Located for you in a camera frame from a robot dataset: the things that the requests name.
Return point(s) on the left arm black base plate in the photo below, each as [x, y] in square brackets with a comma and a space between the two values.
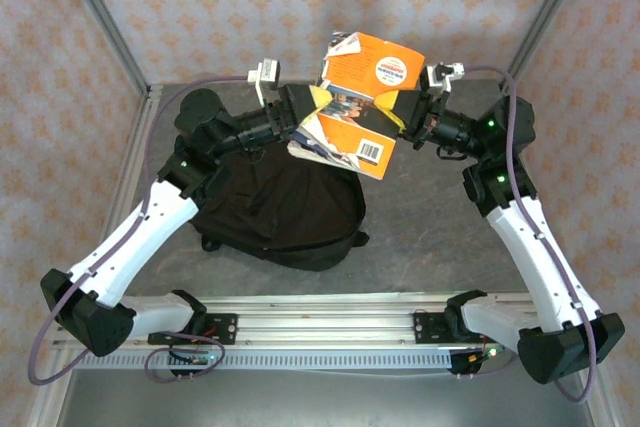
[227, 329]

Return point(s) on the aluminium frame post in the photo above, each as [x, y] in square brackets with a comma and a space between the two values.
[107, 22]
[541, 22]

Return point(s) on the aluminium mounting rail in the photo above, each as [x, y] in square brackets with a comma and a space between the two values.
[325, 319]

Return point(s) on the aluminium side rail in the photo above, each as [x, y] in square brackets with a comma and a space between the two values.
[129, 172]

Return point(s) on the grey metal lower panel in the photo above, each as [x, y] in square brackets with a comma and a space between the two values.
[320, 402]

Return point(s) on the small green circuit board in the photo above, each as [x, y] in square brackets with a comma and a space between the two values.
[492, 353]
[200, 359]

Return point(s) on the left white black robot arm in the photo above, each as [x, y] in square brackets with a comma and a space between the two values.
[135, 242]

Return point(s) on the orange illustrated paperback book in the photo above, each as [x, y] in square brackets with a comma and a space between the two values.
[365, 72]

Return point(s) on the black backpack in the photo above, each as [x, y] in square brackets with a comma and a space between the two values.
[280, 207]

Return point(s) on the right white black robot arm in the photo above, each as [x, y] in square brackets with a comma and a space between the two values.
[535, 257]

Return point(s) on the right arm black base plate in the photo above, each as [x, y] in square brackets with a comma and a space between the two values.
[427, 328]

